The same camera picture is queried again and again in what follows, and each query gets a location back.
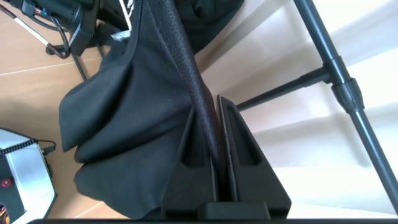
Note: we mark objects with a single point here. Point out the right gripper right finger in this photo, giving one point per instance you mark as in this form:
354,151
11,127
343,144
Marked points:
261,189

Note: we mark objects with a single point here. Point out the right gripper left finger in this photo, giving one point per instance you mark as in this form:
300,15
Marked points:
177,193

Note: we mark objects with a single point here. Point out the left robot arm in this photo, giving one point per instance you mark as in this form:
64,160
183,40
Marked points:
40,21

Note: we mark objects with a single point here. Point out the beige curtain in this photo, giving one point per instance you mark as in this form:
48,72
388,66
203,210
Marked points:
295,140

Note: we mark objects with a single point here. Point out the black shorts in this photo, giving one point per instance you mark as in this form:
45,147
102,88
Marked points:
211,21

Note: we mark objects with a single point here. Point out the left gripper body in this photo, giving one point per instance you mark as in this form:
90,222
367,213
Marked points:
84,25

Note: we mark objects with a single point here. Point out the black garment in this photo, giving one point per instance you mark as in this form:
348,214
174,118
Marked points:
130,124

